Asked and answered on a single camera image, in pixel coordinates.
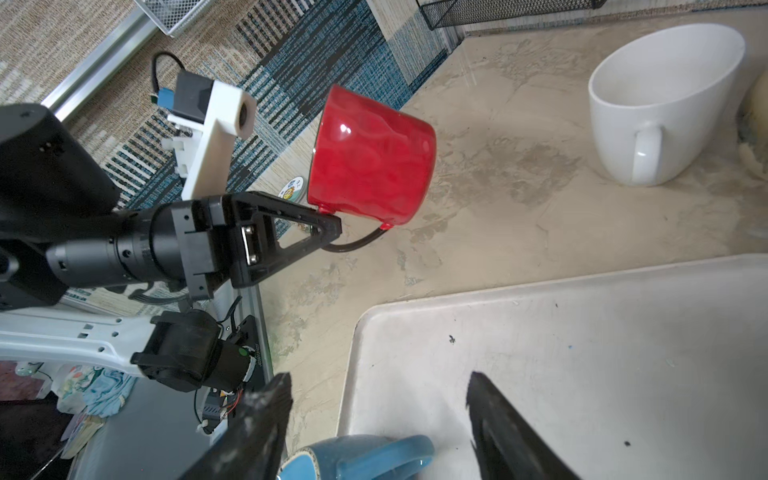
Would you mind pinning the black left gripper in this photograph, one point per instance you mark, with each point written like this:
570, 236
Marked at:
247, 237

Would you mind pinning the white plastic tray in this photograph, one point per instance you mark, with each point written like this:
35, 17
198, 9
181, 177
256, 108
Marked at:
652, 373

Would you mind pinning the beige speckled ceramic mug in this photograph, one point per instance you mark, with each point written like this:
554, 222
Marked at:
751, 122

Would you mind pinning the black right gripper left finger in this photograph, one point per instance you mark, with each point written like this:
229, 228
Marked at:
253, 444

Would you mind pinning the green lidded round tin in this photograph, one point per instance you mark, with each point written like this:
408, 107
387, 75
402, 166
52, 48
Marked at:
294, 190

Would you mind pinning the light blue mug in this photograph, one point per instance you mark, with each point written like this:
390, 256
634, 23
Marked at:
360, 457

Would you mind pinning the red mug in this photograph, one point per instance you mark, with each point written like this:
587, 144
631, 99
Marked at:
370, 160

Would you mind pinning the white mug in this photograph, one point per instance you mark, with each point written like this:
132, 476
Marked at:
655, 102

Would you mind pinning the white wire mesh basket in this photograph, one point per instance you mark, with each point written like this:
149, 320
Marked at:
172, 17

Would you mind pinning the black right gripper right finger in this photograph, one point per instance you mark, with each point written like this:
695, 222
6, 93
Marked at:
505, 445

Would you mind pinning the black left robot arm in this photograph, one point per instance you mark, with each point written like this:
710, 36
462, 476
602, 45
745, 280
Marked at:
61, 228

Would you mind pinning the black wire mesh shelf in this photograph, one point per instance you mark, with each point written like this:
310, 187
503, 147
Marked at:
449, 13

